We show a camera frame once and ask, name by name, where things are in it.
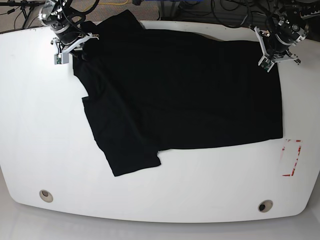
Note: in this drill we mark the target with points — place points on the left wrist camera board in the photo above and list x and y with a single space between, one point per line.
266 63

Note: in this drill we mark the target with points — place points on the red tape rectangle marking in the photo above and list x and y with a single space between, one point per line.
289 157

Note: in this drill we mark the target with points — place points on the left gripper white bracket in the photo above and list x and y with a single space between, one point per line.
275 48

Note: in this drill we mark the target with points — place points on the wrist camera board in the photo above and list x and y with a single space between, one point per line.
266 63
61 58

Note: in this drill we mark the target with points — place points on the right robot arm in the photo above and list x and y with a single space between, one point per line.
65 21

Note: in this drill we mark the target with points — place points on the black T-shirt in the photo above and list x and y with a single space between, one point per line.
152 90

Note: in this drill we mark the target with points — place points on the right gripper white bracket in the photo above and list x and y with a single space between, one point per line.
71 41

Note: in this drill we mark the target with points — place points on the left table cable grommet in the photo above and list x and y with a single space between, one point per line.
46 196

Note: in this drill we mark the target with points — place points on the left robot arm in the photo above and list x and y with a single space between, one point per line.
285 28

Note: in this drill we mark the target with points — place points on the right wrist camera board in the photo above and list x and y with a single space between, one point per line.
61 58

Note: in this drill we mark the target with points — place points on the right table cable grommet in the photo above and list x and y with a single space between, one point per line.
265 206

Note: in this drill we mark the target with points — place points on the table cable grommet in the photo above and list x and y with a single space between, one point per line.
46 196
265 206

